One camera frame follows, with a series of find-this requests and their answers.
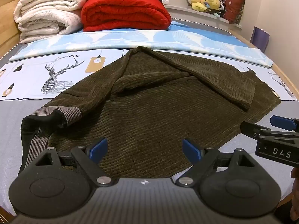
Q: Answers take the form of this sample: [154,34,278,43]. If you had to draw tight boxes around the light blue patterned cover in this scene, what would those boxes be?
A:
[9,20,274,67]

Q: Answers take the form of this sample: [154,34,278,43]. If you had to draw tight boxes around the person's right hand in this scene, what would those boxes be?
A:
[290,167,299,222]

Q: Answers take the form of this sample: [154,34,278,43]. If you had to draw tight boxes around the dark red pillow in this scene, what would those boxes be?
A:
[223,0,246,25]

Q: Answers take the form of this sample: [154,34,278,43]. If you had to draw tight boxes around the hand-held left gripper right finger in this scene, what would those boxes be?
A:
[175,139,255,187]

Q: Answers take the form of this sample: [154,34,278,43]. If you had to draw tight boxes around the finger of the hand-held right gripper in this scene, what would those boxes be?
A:
[240,121,271,143]
[270,115,299,132]

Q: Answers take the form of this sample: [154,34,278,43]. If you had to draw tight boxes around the red folded quilt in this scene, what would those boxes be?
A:
[81,0,172,32]

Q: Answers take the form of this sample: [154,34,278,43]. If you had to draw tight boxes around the white folded quilt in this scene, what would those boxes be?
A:
[17,10,84,44]
[13,0,87,24]

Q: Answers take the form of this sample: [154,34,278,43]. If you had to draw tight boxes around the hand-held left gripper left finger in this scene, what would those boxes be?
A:
[35,138,115,187]

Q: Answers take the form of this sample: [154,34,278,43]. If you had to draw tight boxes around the deer printed bed sheet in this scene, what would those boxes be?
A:
[0,47,299,216]

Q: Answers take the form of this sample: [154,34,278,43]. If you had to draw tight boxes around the dark olive corduroy pants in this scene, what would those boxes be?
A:
[20,46,281,179]

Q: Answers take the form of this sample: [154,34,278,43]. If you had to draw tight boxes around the yellow plush toy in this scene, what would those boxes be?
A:
[189,0,209,13]
[205,0,221,12]

